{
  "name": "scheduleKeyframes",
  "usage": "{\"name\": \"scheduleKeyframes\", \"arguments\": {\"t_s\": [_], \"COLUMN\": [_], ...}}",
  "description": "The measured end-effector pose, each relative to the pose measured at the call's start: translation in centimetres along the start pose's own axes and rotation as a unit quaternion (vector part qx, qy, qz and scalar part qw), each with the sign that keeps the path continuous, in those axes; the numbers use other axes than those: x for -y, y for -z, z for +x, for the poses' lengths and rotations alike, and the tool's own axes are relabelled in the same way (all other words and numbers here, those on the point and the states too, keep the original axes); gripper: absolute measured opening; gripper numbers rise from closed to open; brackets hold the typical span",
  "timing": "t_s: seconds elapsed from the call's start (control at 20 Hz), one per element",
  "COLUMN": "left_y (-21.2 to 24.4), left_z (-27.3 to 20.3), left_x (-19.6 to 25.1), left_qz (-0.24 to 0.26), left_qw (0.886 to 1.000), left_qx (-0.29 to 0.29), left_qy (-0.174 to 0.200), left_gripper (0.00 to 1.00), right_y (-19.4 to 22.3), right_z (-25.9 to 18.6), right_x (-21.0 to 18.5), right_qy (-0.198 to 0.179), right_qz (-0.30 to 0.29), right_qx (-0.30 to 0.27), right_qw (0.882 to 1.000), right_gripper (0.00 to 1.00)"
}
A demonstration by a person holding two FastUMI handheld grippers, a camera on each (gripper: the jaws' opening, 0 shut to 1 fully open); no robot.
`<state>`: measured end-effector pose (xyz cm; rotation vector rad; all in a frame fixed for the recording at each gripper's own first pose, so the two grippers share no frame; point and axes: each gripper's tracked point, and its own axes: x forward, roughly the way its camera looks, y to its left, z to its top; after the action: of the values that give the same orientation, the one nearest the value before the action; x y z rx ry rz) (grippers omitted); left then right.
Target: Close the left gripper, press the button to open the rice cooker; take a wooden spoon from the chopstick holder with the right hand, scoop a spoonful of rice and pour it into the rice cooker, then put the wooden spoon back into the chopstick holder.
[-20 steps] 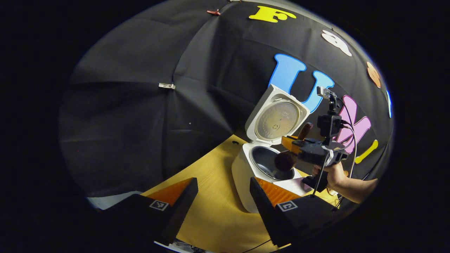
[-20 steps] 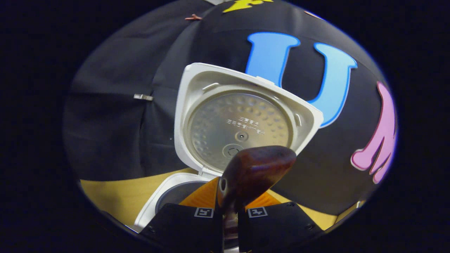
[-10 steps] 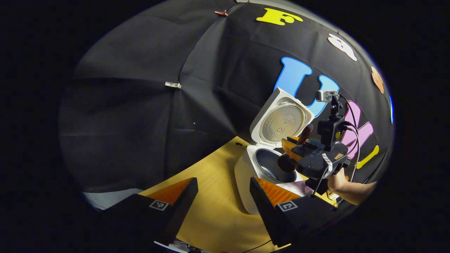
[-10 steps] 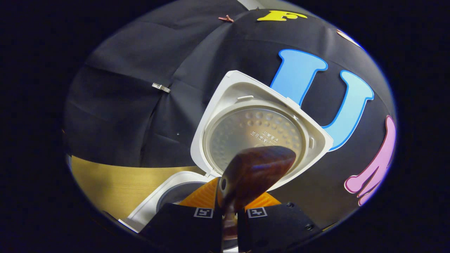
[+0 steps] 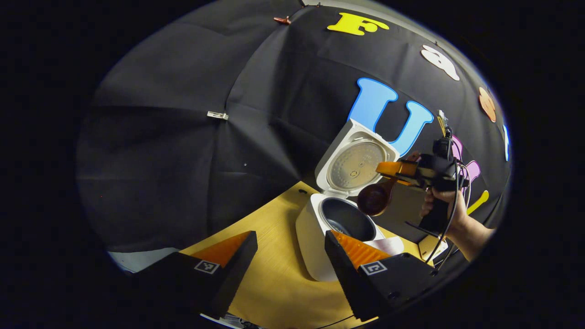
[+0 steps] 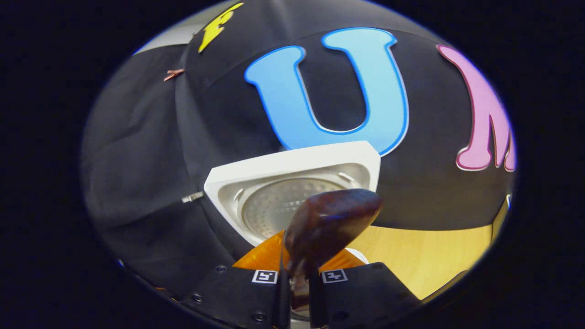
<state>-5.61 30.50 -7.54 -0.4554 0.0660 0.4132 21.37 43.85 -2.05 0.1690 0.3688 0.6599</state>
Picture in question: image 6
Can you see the white rice cooker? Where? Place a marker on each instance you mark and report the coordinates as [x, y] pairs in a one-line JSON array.
[[292, 164]]

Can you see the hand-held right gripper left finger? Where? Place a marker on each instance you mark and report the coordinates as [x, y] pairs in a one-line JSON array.
[[237, 297]]

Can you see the copper cloth clip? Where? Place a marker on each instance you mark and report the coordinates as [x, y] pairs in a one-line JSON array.
[[174, 74]]

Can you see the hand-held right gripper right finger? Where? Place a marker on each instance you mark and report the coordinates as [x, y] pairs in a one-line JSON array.
[[356, 297]]

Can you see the white cloth clip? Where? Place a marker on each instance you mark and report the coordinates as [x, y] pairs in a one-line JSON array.
[[193, 197]]

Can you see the black backdrop cloth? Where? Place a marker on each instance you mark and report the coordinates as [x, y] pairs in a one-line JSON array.
[[151, 137]]

